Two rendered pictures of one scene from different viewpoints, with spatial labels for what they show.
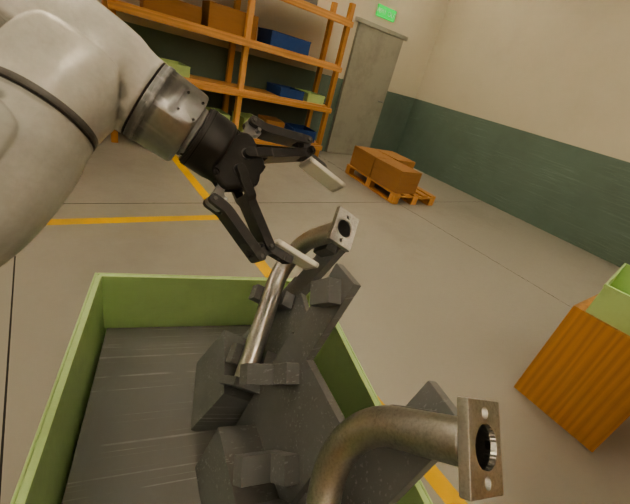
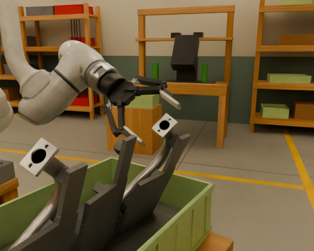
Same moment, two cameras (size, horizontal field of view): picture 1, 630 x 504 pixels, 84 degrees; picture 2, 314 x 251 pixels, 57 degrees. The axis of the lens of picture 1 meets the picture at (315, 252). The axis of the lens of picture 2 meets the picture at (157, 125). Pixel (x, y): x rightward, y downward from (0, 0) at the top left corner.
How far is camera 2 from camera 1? 62 cm
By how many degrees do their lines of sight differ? 56
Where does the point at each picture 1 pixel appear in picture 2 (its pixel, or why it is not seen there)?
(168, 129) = (91, 80)
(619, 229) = not seen: outside the picture
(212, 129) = (106, 79)
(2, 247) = (39, 114)
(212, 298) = not seen: hidden behind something
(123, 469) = not seen: hidden behind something
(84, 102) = (69, 74)
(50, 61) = (64, 64)
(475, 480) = (25, 160)
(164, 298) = (133, 176)
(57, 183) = (57, 98)
